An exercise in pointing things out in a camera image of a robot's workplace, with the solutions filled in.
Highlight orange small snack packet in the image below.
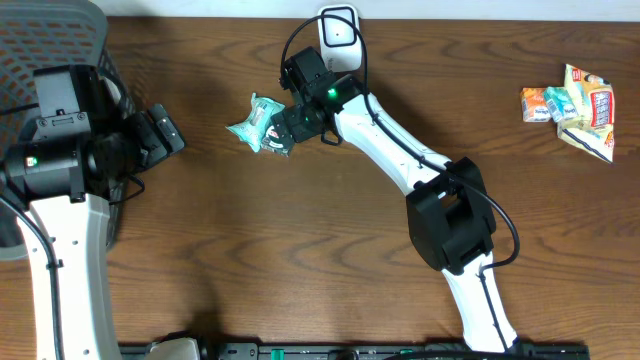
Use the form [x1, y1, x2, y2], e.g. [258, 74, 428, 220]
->
[520, 88, 551, 123]

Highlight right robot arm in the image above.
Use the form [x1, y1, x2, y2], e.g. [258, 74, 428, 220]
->
[273, 47, 518, 353]

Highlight small teal tissue pack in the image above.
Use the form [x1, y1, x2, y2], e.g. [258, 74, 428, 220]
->
[543, 87, 578, 123]

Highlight grey plastic mesh basket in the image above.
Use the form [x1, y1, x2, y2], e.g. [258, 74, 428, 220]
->
[1, 1, 136, 261]

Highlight large white snack bag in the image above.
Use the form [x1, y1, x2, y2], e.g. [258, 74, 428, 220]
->
[557, 64, 615, 163]

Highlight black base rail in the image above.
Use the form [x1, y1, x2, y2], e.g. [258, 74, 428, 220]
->
[119, 341, 591, 360]

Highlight white barcode scanner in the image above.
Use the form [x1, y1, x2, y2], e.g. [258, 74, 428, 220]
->
[318, 4, 363, 72]

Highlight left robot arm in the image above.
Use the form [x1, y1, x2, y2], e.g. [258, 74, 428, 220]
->
[1, 65, 186, 359]

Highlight teal snack packet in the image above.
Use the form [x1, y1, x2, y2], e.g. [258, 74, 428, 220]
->
[227, 93, 285, 153]

